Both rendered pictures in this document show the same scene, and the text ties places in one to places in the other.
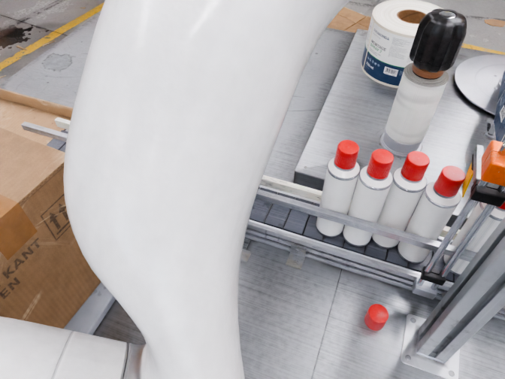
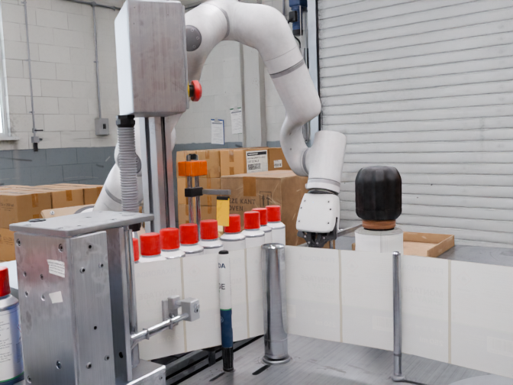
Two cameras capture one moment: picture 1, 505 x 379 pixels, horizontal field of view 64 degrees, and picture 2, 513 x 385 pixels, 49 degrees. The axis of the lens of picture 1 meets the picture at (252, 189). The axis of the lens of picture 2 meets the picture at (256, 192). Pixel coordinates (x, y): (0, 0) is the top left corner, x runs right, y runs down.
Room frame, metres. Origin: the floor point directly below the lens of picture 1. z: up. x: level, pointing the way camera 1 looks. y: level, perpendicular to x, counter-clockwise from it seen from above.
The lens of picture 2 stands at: (0.70, -1.36, 1.24)
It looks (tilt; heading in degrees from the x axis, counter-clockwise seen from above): 6 degrees down; 103
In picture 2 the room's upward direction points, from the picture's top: 2 degrees counter-clockwise
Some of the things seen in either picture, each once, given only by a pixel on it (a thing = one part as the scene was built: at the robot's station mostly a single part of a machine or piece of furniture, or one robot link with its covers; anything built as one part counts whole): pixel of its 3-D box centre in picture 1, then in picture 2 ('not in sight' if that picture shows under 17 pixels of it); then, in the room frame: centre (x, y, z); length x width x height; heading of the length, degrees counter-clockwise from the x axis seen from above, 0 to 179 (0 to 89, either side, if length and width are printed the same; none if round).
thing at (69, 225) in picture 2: not in sight; (84, 221); (0.34, -0.74, 1.14); 0.14 x 0.11 x 0.01; 69
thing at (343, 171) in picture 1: (337, 190); (274, 250); (0.46, -0.15, 0.98); 0.05 x 0.05 x 0.20
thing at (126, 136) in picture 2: not in sight; (128, 173); (0.25, -0.42, 1.18); 0.04 x 0.04 x 0.21
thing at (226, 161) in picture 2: not in sight; (248, 206); (-0.62, 3.91, 0.57); 1.20 x 0.85 x 1.14; 65
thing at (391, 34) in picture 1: (404, 43); not in sight; (1.00, -0.40, 0.95); 0.20 x 0.20 x 0.14
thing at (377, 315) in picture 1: (376, 316); not in sight; (0.29, -0.21, 0.85); 0.03 x 0.03 x 0.03
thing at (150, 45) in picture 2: not in sight; (150, 63); (0.28, -0.38, 1.38); 0.17 x 0.10 x 0.19; 124
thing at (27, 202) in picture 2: not in sight; (33, 241); (-2.16, 2.69, 0.45); 1.20 x 0.84 x 0.89; 154
